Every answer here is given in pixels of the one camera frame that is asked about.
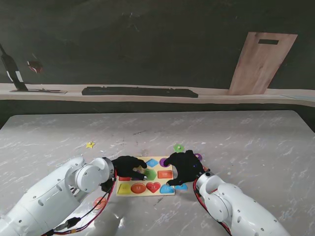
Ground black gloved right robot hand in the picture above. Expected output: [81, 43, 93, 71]
[163, 149, 205, 187]

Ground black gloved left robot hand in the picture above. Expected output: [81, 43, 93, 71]
[110, 155, 154, 180]

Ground orange oval puzzle piece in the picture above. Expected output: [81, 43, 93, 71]
[93, 196, 108, 209]

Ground long wooden shelf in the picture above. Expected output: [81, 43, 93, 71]
[0, 83, 315, 108]

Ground wooden cutting board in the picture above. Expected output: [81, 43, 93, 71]
[226, 31, 298, 96]

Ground black keyboard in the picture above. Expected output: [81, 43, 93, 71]
[81, 86, 199, 98]

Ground left arm red black cables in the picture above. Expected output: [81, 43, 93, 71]
[43, 169, 118, 236]

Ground thin flat wooden plate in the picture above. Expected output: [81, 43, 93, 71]
[9, 88, 68, 94]

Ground black bottle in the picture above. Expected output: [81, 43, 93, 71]
[0, 43, 29, 91]

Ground right arm red black cables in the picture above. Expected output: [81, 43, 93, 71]
[192, 179, 232, 236]

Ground arm red black cables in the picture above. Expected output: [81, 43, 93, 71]
[192, 179, 232, 236]
[43, 169, 118, 236]

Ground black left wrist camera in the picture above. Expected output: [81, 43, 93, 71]
[99, 180, 114, 194]

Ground wooden shape puzzle board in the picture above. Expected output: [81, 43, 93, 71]
[115, 156, 176, 197]

